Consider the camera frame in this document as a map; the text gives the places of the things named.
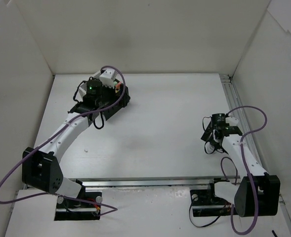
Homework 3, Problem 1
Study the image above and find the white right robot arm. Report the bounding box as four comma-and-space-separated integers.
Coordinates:
201, 114, 281, 217

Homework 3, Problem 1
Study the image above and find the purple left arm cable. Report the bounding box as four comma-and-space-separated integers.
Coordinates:
0, 65, 125, 218

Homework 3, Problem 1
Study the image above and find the white mesh double container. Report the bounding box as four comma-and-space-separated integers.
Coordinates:
79, 72, 102, 98

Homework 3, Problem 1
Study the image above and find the black mesh double container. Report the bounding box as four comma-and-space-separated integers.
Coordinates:
103, 83, 130, 120

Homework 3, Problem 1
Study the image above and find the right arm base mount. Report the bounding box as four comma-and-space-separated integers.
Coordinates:
190, 189, 231, 217

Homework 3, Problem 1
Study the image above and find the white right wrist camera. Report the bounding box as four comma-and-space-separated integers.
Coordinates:
226, 116, 239, 126

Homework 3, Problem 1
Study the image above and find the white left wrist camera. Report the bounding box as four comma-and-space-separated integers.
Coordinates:
99, 69, 117, 88

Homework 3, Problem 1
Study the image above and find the aluminium front rail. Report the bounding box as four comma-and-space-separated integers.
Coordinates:
24, 175, 245, 189

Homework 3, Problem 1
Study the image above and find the aluminium side rail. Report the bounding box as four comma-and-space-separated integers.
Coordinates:
219, 74, 291, 236

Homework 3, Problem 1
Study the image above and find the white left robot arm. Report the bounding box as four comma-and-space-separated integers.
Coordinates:
22, 77, 130, 207

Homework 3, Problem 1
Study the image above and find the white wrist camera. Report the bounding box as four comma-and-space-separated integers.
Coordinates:
226, 116, 239, 126
99, 69, 117, 88

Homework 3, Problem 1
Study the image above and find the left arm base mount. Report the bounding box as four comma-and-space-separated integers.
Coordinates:
54, 197, 101, 221

